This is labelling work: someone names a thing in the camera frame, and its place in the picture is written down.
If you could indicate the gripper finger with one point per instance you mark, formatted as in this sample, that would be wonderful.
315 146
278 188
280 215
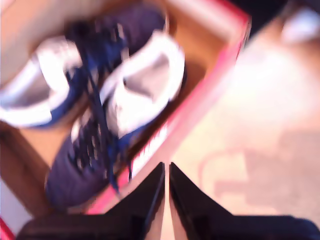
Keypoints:
145 207
190 207

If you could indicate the blue suede white-striped shoe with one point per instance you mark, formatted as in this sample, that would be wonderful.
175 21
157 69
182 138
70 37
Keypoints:
82 175
140 22

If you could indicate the red cardboard shoebox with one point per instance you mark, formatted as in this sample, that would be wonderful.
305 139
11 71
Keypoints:
212 62

